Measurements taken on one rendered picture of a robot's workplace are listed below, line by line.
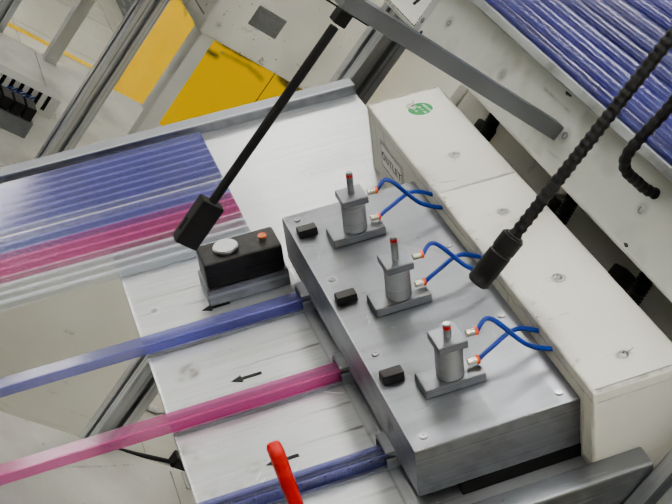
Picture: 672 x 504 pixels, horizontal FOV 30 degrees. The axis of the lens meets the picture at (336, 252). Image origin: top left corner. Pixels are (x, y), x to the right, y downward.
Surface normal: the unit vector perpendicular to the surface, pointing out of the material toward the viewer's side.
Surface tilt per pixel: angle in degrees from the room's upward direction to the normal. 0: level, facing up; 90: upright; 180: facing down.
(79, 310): 90
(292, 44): 90
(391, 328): 43
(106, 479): 0
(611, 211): 90
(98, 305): 90
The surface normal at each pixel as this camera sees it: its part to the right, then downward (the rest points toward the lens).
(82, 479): 0.57, -0.77
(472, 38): -0.76, -0.36
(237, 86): 0.32, 0.52
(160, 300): -0.11, -0.81
